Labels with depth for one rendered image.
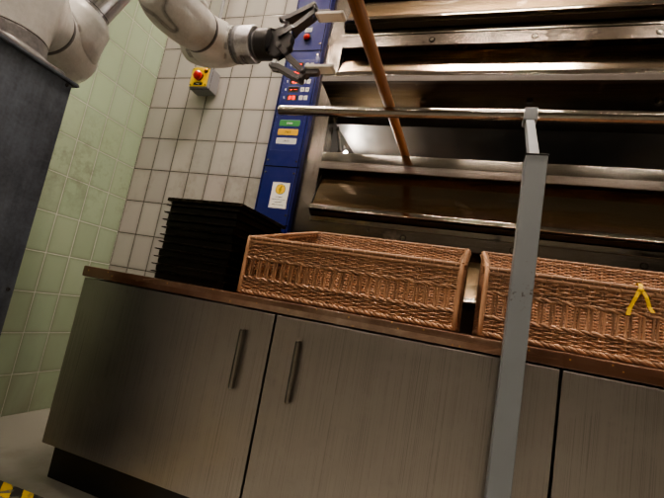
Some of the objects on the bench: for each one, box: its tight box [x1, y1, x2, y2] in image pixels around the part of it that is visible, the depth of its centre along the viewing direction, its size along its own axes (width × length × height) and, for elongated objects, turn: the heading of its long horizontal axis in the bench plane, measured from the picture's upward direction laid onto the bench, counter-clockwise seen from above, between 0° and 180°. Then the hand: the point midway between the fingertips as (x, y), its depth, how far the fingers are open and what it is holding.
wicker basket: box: [472, 251, 664, 371], centre depth 104 cm, size 49×56×28 cm
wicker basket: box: [236, 231, 471, 332], centre depth 122 cm, size 49×56×28 cm
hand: (335, 41), depth 97 cm, fingers open, 13 cm apart
